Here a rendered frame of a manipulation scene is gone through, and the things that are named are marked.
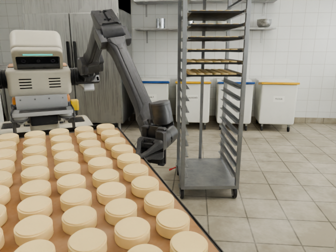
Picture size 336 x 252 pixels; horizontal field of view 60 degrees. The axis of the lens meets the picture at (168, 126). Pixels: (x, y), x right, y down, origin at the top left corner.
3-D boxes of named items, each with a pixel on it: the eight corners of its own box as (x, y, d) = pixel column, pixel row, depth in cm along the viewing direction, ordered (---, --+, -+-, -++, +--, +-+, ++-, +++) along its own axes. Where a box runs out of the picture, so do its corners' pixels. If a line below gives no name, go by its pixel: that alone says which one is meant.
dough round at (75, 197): (85, 216, 46) (84, 205, 45) (55, 212, 47) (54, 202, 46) (96, 198, 51) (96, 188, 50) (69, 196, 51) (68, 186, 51)
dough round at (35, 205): (58, 214, 46) (57, 203, 46) (26, 228, 43) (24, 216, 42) (44, 201, 49) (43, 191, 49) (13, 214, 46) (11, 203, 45)
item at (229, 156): (236, 166, 236) (236, 163, 235) (233, 166, 236) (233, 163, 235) (220, 142, 298) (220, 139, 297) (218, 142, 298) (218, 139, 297)
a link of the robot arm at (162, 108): (166, 132, 93) (142, 140, 90) (159, 97, 91) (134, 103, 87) (186, 138, 83) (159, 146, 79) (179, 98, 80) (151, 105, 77)
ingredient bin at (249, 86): (215, 131, 454) (218, 81, 435) (214, 121, 516) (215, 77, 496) (251, 132, 449) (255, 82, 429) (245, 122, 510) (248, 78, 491)
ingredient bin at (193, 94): (175, 130, 459) (175, 81, 440) (176, 120, 521) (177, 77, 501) (209, 131, 455) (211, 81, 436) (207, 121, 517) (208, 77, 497)
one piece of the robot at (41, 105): (15, 139, 140) (9, 94, 135) (74, 133, 151) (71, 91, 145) (13, 149, 126) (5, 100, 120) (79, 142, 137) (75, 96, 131)
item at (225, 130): (238, 145, 231) (238, 142, 230) (234, 145, 231) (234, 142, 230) (221, 125, 293) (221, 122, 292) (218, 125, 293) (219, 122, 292)
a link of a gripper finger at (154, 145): (151, 179, 67) (166, 163, 75) (151, 150, 65) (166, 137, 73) (125, 174, 69) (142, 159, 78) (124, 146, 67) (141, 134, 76)
